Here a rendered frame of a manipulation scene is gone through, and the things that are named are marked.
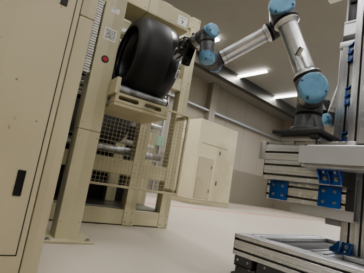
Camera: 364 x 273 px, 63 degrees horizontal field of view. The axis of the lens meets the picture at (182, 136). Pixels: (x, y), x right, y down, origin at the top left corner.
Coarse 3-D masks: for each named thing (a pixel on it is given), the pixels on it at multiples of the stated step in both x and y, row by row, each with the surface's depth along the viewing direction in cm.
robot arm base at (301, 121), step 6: (300, 114) 136; (306, 114) 134; (312, 114) 133; (318, 114) 133; (294, 120) 139; (300, 120) 134; (306, 120) 132; (312, 120) 132; (318, 120) 132; (294, 126) 135; (300, 126) 132; (306, 126) 131; (312, 126) 130; (318, 126) 131
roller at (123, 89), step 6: (120, 90) 176; (126, 90) 177; (132, 90) 179; (138, 90) 182; (138, 96) 182; (144, 96) 183; (150, 96) 186; (156, 96) 189; (156, 102) 189; (162, 102) 190
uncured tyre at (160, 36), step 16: (128, 32) 203; (144, 32) 178; (160, 32) 181; (176, 32) 194; (128, 48) 220; (144, 48) 175; (160, 48) 178; (128, 64) 224; (144, 64) 175; (160, 64) 179; (176, 64) 184; (128, 80) 181; (144, 80) 179; (160, 80) 183; (160, 96) 192
